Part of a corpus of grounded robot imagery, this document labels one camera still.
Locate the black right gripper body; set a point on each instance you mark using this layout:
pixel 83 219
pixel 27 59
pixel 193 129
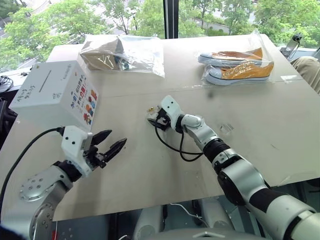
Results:
pixel 163 120

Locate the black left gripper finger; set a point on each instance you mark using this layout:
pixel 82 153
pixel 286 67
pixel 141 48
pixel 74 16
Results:
pixel 101 137
pixel 115 148

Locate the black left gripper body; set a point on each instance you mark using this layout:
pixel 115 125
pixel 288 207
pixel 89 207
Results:
pixel 96 157

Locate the gold coin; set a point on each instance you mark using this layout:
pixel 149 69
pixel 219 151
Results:
pixel 151 109

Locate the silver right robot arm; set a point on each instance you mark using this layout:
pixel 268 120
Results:
pixel 237 172

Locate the white box with slot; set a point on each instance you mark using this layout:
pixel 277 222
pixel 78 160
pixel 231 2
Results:
pixel 50 92

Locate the small clear plastic block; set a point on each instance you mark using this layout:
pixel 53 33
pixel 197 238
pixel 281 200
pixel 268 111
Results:
pixel 227 128

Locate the clear plastic bag with cardboard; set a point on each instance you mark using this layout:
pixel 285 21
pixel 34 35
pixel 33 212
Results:
pixel 140 57

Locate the grey rounded shell under table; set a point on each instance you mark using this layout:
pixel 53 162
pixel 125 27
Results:
pixel 147 222
pixel 216 215

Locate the brown folded cardboard piece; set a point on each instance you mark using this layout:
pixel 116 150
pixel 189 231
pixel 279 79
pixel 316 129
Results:
pixel 100 56

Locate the orange canvas sneaker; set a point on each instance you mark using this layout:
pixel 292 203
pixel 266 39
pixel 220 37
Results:
pixel 235 55
pixel 247 72

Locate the black office chair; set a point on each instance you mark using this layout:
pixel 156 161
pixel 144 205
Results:
pixel 6 120

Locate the clear plastic bag with sneakers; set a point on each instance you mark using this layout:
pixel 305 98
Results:
pixel 250 45

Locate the person's beige trouser leg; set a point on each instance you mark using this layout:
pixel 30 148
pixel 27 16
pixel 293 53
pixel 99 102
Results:
pixel 308 70

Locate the black webcam on stand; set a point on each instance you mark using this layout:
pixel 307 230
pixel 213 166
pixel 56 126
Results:
pixel 297 38

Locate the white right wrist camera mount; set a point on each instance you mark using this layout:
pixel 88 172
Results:
pixel 172 107

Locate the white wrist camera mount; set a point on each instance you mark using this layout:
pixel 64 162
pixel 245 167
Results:
pixel 73 142
pixel 172 107

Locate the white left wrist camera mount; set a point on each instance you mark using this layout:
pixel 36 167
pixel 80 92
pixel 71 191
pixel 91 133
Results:
pixel 73 142

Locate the black window frame post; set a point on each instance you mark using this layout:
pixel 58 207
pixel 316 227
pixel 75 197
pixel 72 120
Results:
pixel 171 17

